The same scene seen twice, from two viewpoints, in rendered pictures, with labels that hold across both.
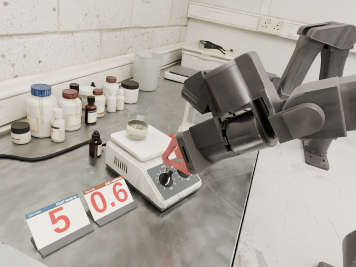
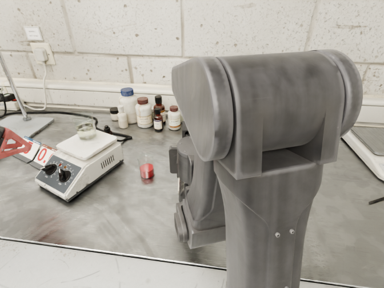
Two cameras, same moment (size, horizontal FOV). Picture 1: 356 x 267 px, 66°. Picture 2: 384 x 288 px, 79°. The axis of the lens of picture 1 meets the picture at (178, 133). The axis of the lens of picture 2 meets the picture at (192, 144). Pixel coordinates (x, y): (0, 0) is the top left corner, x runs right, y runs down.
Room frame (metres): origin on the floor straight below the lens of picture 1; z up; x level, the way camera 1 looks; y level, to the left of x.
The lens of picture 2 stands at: (0.76, -0.51, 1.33)
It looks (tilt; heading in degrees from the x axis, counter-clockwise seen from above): 33 degrees down; 82
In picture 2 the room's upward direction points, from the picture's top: straight up
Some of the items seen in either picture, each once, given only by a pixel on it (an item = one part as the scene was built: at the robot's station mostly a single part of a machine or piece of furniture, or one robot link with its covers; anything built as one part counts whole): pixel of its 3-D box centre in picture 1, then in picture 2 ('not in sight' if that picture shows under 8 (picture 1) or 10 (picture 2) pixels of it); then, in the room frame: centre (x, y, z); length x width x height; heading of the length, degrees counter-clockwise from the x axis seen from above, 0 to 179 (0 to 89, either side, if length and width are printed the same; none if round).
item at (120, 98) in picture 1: (120, 99); not in sight; (0.89, 0.22, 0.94); 0.03 x 0.03 x 0.07
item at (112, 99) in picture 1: (112, 100); not in sight; (0.86, 0.24, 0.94); 0.03 x 0.03 x 0.08
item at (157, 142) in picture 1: (145, 140); (87, 142); (0.55, 0.07, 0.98); 0.12 x 0.12 x 0.01; 52
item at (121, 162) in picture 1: (150, 161); (83, 159); (0.53, 0.05, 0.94); 0.22 x 0.13 x 0.08; 52
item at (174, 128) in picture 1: (174, 135); (146, 166); (0.71, 0.01, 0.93); 0.04 x 0.04 x 0.06
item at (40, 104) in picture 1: (42, 109); (129, 105); (0.64, 0.36, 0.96); 0.07 x 0.07 x 0.13
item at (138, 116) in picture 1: (138, 123); (84, 126); (0.55, 0.09, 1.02); 0.06 x 0.05 x 0.08; 28
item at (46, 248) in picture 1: (61, 222); (26, 148); (0.33, 0.16, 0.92); 0.09 x 0.06 x 0.04; 142
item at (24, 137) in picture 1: (20, 132); (115, 114); (0.58, 0.38, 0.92); 0.04 x 0.04 x 0.04
